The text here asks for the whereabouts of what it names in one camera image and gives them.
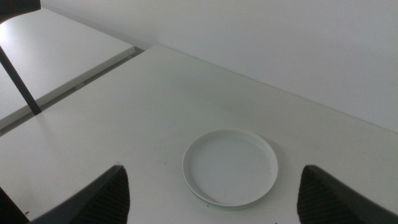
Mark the black stand head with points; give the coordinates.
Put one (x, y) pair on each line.
(15, 7)

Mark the white shallow bowl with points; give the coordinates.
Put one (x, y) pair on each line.
(230, 168)

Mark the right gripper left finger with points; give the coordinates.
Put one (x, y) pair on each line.
(105, 199)

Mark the white side table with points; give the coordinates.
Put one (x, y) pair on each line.
(62, 53)

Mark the grey shallow bowl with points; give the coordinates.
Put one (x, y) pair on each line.
(231, 208)

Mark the black slanted stand pole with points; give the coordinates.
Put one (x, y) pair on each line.
(20, 84)

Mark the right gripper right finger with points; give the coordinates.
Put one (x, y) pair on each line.
(326, 199)

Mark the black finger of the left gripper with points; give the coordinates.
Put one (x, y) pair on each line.
(7, 211)

